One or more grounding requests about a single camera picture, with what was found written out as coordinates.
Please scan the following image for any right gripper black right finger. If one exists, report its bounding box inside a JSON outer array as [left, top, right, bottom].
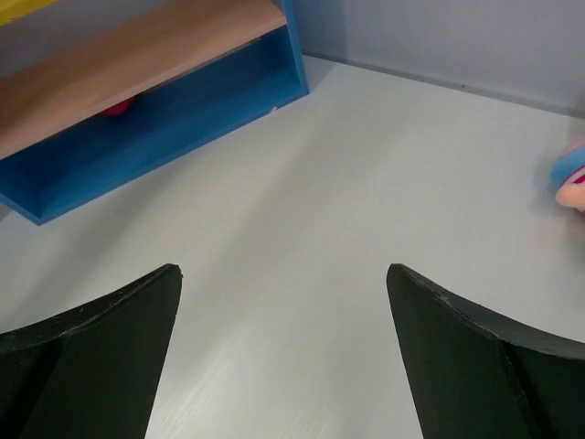
[[387, 263, 584, 438]]

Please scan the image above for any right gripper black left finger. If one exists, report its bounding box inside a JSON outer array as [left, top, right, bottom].
[[1, 264, 183, 438]]

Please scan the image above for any pig doll black hair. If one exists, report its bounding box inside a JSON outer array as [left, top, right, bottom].
[[549, 136, 585, 212]]

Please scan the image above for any blue wooden toy shelf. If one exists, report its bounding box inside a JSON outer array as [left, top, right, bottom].
[[1, 1, 309, 225]]

